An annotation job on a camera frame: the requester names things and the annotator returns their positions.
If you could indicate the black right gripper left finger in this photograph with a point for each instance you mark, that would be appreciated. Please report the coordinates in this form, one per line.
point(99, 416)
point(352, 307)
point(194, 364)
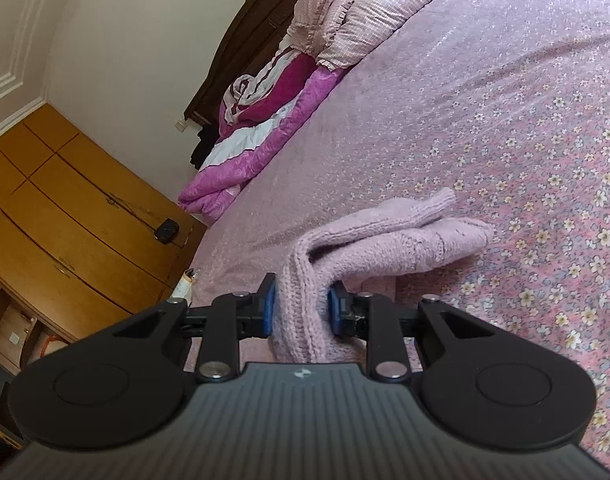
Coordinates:
point(128, 381)

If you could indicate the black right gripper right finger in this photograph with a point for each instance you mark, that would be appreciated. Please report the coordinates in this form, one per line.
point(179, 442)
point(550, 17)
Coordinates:
point(477, 381)

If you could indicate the pink knitted sweater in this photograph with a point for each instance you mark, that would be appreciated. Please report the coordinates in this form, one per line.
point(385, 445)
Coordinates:
point(371, 246)

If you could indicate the white paper roll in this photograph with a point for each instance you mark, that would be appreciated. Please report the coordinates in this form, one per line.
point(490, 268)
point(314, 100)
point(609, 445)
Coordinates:
point(184, 287)

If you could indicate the orange wooden wardrobe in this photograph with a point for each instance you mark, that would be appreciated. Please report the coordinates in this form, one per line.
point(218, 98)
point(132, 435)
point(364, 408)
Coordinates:
point(70, 263)

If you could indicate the pink floral bed sheet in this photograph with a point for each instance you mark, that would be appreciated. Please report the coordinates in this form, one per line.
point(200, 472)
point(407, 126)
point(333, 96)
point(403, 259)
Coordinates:
point(506, 102)

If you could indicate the magenta and white quilt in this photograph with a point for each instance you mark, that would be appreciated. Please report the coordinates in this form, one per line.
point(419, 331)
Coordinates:
point(257, 116)

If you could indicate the pale pink ruffled pillow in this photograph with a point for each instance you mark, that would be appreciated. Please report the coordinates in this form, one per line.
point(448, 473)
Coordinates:
point(338, 34)

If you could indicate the dark wooden headboard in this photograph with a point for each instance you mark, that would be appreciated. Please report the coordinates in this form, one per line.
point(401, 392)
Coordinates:
point(248, 44)

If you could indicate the black charger on cable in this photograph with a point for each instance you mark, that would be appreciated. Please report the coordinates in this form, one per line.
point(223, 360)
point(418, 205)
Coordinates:
point(165, 230)

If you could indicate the white wall socket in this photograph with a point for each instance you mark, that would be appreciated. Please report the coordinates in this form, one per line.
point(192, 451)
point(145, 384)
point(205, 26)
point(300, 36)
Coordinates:
point(181, 124)

